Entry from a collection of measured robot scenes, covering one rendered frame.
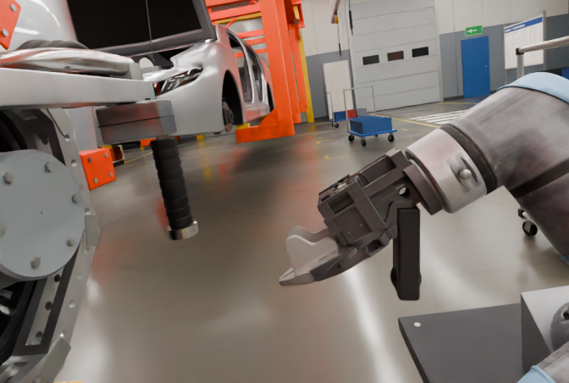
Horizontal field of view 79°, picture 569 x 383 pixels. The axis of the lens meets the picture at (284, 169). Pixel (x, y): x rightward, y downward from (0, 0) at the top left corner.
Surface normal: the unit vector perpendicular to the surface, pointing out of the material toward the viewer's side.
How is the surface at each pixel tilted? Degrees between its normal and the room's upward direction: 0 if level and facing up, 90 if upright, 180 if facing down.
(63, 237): 90
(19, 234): 90
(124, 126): 90
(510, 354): 0
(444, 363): 0
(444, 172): 68
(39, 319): 90
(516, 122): 64
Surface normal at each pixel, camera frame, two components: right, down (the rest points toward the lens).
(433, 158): -0.42, -0.36
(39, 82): 0.99, -0.13
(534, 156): -0.68, 0.10
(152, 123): -0.09, 0.21
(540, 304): -0.10, -0.57
